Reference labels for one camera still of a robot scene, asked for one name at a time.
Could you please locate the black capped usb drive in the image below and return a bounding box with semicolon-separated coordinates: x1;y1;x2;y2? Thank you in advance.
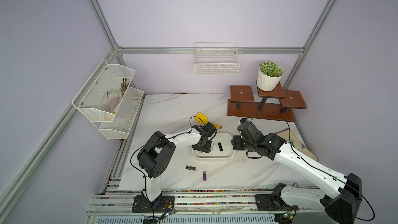
218;142;223;152

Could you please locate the black swivel usb drive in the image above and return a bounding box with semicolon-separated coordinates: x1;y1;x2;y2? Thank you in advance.
186;166;197;171

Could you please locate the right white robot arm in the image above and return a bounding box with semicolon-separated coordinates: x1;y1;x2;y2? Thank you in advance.
231;118;364;224

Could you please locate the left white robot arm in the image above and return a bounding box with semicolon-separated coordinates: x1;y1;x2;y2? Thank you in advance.
137;123;217;203

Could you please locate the white storage box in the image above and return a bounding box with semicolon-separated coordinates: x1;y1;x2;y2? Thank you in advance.
192;132;235;160

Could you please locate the yellow toy shovel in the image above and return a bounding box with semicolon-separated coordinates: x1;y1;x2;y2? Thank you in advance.
194;113;222;130

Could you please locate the brown wooden step shelf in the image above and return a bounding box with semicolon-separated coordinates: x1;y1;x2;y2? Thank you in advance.
227;83;307;122

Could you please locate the white pot green plant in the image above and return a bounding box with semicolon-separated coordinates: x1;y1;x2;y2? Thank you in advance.
257;61;285;91

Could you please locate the clear plastic bag in rack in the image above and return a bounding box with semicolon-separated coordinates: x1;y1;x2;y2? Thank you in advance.
102;88;122;113

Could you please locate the white mesh two-tier rack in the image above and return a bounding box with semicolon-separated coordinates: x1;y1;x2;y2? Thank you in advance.
72;60;144;140

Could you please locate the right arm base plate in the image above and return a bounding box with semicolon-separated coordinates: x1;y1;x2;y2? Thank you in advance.
255;195;299;211

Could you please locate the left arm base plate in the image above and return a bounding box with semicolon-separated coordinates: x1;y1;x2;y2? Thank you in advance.
132;195;175;213

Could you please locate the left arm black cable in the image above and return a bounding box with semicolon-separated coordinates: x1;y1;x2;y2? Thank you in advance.
130;116;207;200

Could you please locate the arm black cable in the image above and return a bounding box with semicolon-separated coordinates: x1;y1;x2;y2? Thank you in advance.
248;110;376;222
130;116;207;200

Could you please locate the white wire wall basket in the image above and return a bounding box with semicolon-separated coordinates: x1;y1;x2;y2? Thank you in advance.
194;43;240;75

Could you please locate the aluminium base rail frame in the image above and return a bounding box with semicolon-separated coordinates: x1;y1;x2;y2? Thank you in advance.
83;178;335;224

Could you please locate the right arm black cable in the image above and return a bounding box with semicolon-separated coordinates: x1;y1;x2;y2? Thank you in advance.
248;110;376;222

